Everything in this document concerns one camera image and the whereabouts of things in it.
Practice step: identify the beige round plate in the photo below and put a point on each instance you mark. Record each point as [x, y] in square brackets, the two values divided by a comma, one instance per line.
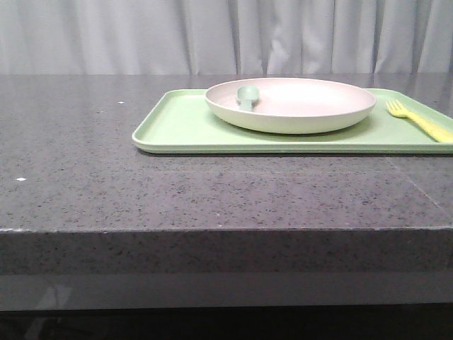
[292, 105]

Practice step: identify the yellow plastic fork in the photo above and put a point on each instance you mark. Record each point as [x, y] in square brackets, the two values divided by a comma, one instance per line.
[435, 131]

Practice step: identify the sage green plastic spoon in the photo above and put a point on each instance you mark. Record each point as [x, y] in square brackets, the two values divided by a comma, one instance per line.
[247, 97]

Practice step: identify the light green rectangular tray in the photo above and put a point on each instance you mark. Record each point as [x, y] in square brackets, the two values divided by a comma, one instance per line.
[182, 123]

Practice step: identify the grey pleated curtain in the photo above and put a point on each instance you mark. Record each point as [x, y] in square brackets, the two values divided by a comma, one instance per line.
[225, 37]

